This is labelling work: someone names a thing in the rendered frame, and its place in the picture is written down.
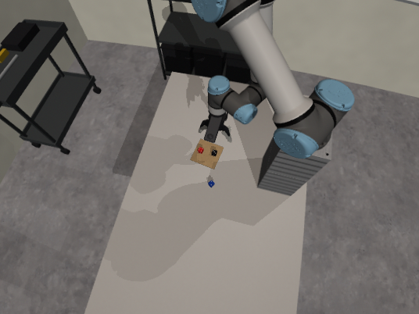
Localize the tan flat mat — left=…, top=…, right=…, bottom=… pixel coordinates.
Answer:
left=190, top=139, right=224, bottom=169

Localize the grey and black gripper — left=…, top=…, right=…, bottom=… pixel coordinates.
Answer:
left=199, top=111, right=232, bottom=142

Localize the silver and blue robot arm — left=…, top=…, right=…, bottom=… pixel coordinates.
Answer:
left=191, top=0, right=354, bottom=159

